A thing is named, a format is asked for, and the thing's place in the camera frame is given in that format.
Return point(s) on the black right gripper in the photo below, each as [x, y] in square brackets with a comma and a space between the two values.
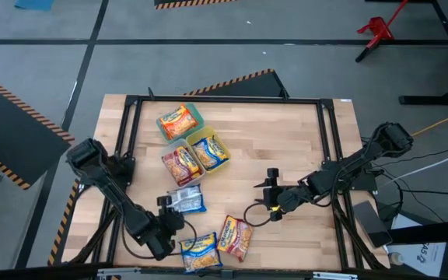
[280, 194]

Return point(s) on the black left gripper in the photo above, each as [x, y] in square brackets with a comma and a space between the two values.
[171, 225]

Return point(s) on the blue noodle pack silver back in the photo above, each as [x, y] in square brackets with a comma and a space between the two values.
[188, 199]

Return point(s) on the red Maruchan noodle pack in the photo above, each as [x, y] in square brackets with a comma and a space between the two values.
[235, 237]
[181, 165]

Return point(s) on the blue Maruchan noodle pack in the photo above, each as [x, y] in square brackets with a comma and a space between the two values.
[200, 253]
[210, 151]

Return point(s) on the orange Maruchan noodle pack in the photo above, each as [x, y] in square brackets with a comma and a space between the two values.
[179, 122]

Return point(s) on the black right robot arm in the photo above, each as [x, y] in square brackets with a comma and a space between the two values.
[348, 171]

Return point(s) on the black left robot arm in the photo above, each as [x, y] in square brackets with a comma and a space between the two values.
[123, 202]

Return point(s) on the clear plastic container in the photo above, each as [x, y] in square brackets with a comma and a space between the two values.
[167, 148]

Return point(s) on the yellow plastic container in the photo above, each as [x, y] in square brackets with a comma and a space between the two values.
[198, 134]

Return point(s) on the green plastic container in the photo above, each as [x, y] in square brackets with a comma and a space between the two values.
[198, 128]

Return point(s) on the black bar silver brackets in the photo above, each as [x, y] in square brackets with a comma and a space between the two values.
[224, 274]

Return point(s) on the hazard tape strip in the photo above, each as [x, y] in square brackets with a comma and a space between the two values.
[62, 223]

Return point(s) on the triangular black hazard-striped mat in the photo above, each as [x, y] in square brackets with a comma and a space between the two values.
[255, 87]

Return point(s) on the black flat phone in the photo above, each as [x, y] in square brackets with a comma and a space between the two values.
[372, 223]

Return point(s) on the small white label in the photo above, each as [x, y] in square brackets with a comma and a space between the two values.
[345, 100]

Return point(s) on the small bottle with cap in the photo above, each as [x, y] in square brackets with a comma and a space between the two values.
[395, 258]

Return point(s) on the white printed paper box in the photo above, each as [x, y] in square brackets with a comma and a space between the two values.
[422, 256]

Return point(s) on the black horizontal beam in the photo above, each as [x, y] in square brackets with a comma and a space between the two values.
[434, 232]

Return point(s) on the large black hazard-striped mat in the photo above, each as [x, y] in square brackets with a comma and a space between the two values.
[6, 128]

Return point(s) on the red floor stand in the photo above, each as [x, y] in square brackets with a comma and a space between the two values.
[377, 29]

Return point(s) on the small black hazard-striped mat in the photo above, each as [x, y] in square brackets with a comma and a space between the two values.
[177, 2]

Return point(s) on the blue floor mat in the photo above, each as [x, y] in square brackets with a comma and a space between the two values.
[33, 4]

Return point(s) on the black aluminium table frame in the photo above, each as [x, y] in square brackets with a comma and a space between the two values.
[247, 99]

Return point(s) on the black desk frame legs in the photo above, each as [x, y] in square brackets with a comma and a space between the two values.
[447, 95]

